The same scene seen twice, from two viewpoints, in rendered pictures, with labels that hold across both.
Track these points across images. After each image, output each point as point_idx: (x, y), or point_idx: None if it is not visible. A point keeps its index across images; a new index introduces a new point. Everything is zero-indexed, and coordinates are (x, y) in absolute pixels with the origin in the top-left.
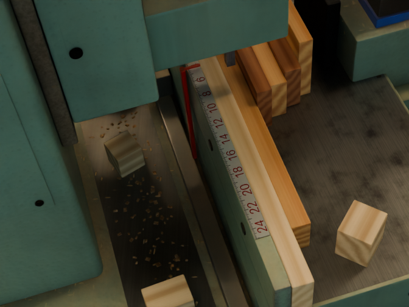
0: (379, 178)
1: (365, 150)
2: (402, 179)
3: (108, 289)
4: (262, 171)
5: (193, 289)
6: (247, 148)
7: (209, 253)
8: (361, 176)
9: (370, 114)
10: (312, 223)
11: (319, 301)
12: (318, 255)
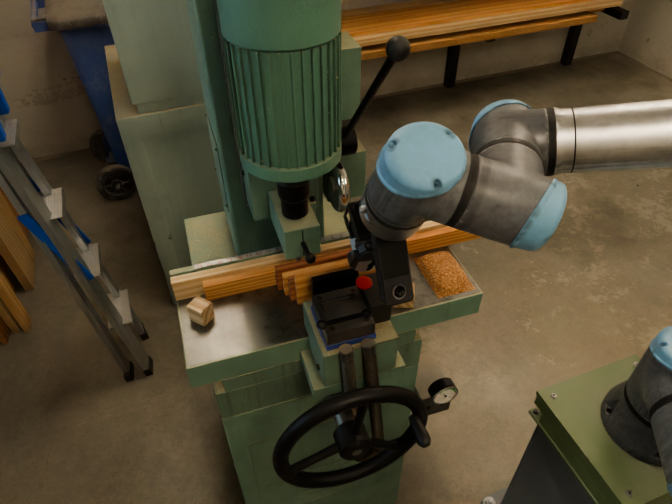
0: (238, 328)
1: (256, 324)
2: (235, 337)
3: None
4: (230, 269)
5: None
6: (244, 264)
7: None
8: (240, 321)
9: (279, 328)
10: (218, 302)
11: (178, 303)
12: None
